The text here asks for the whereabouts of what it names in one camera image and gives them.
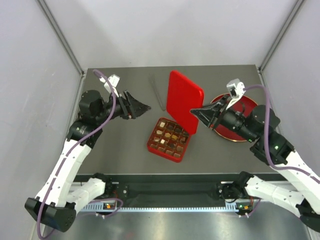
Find metal tongs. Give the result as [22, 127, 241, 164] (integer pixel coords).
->
[149, 75, 166, 112]

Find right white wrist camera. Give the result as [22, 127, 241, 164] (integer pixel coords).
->
[226, 78, 246, 110]

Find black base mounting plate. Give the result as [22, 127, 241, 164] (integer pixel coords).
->
[106, 173, 240, 206]

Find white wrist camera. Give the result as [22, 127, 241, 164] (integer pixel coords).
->
[99, 74, 120, 96]
[226, 78, 246, 110]

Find red square box lid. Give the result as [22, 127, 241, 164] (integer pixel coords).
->
[166, 70, 205, 135]

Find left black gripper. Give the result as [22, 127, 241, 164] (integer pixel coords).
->
[95, 90, 152, 124]

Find white square chocolate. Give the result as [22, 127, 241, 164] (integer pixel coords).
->
[159, 122, 166, 128]

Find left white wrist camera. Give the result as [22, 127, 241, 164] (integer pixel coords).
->
[99, 74, 120, 96]

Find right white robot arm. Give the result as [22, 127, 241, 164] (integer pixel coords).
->
[190, 94, 320, 232]

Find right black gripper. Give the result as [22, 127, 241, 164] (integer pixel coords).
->
[190, 94, 257, 142]

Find red chocolate box tray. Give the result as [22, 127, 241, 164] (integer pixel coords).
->
[146, 117, 191, 163]

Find aluminium front rail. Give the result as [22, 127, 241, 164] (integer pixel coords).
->
[39, 181, 313, 213]

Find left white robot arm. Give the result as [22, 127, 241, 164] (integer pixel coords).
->
[24, 90, 151, 233]

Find round red plate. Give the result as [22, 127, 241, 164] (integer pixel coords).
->
[211, 96, 258, 142]

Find tan chocolate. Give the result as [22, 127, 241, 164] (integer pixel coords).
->
[164, 132, 171, 138]

